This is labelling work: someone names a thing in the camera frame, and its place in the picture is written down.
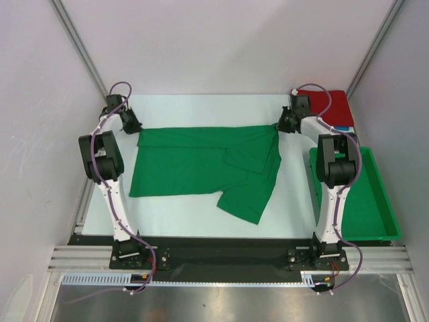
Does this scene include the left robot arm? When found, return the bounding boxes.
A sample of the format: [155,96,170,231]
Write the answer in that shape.
[78,94,148,270]

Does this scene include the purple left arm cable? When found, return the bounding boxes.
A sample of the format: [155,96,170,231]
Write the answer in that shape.
[65,81,158,305]

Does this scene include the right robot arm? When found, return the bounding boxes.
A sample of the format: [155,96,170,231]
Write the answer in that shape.
[276,92,361,270]

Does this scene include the aluminium front rail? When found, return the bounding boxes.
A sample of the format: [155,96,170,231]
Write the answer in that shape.
[48,246,414,274]

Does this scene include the grey slotted cable duct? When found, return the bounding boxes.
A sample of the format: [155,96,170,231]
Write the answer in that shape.
[62,272,333,288]

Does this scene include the green t shirt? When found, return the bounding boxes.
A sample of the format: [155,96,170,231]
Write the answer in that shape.
[129,125,282,224]

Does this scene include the aluminium rail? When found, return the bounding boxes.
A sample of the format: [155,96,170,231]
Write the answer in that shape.
[74,97,120,232]
[48,246,414,274]

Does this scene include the green plastic bin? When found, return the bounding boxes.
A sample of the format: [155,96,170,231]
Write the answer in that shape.
[308,146,402,242]

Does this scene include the left aluminium frame post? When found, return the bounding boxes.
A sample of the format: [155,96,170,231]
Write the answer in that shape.
[48,0,108,99]

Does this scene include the aluminium left side rail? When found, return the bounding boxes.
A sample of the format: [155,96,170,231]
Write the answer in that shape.
[74,97,120,232]

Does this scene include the right aluminium frame post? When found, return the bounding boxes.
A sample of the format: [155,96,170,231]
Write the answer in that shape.
[346,0,408,99]

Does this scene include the aluminium frame post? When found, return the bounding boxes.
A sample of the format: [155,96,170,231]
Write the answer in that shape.
[346,0,408,99]
[48,0,108,99]

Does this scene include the folded red t shirt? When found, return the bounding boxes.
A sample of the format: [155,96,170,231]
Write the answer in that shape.
[298,89,355,127]

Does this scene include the folded blue t shirt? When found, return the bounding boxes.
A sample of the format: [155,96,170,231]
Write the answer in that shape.
[335,126,350,132]

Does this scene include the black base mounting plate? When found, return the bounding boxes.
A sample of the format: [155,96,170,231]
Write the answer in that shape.
[66,234,349,283]

